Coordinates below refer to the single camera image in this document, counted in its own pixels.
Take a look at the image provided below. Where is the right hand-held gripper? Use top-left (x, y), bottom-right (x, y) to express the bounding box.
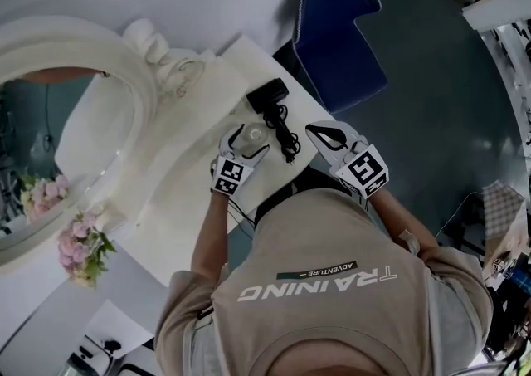
top-left (304, 120), bottom-right (391, 201)

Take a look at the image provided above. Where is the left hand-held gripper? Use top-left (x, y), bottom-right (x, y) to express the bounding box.
top-left (210, 124), bottom-right (271, 198)

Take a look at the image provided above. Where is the small clear container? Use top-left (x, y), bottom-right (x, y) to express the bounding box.
top-left (239, 122), bottom-right (269, 157)

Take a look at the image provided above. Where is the person's right forearm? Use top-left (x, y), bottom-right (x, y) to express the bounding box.
top-left (370, 187), bottom-right (441, 262)

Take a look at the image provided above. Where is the person's left forearm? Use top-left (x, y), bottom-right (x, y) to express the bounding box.
top-left (188, 189), bottom-right (234, 281)

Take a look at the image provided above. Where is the black power adapter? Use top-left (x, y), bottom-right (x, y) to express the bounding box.
top-left (246, 78), bottom-right (290, 115)

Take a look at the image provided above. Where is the blue upholstered chair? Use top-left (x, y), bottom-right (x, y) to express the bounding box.
top-left (290, 0), bottom-right (389, 115)

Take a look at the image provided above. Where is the white ornate mirror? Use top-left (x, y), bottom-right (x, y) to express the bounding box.
top-left (0, 14), bottom-right (217, 268)

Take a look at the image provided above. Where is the white wrist tag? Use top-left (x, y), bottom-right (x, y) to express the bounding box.
top-left (398, 229), bottom-right (422, 256)

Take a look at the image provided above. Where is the person's beige t-shirt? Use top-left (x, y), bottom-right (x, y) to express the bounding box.
top-left (153, 188), bottom-right (495, 376)

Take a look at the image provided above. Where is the checkered cloth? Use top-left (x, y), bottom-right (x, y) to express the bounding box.
top-left (481, 180), bottom-right (526, 239)

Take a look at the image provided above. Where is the pink flower bouquet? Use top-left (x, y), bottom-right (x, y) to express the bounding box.
top-left (56, 208), bottom-right (118, 289)

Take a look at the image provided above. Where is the white machine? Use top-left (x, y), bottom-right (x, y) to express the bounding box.
top-left (65, 334), bottom-right (122, 376)

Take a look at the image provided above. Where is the coiled black cable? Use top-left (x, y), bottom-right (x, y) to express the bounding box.
top-left (261, 103), bottom-right (301, 165)

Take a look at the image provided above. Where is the thin black cable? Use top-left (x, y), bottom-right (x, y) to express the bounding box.
top-left (227, 195), bottom-right (257, 229)

